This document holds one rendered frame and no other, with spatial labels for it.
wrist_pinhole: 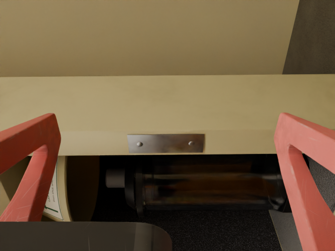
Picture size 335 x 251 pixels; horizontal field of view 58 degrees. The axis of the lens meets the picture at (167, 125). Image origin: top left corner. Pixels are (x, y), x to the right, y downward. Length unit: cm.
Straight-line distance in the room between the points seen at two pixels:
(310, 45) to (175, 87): 34
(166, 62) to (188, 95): 39
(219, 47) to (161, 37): 13
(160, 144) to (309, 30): 42
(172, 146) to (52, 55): 51
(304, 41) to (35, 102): 49
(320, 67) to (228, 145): 32
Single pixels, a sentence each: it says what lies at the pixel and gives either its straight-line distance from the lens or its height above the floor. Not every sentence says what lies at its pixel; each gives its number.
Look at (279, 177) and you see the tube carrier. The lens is 42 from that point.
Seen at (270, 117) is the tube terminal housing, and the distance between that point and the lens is 30.
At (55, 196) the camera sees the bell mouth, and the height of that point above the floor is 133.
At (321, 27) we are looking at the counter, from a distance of 59.
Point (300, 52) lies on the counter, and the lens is 65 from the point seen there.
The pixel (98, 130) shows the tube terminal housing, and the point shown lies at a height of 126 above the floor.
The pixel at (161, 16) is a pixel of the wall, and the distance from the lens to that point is 67.
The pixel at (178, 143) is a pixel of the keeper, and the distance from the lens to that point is 28.
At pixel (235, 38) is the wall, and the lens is 71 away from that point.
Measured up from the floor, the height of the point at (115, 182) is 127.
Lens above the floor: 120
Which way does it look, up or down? level
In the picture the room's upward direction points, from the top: 91 degrees counter-clockwise
